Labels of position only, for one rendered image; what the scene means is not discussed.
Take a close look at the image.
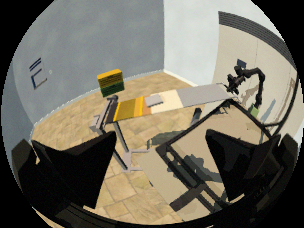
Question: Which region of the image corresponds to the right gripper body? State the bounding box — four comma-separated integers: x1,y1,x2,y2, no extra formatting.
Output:
227,74,242,94

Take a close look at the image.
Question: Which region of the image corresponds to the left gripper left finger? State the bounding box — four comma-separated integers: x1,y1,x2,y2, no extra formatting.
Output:
31,131,117,210

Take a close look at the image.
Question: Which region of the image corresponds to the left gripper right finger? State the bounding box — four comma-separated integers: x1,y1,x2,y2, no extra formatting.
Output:
205,129,281,202

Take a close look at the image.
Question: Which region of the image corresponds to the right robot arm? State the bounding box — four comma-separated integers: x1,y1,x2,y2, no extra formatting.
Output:
234,65,265,109

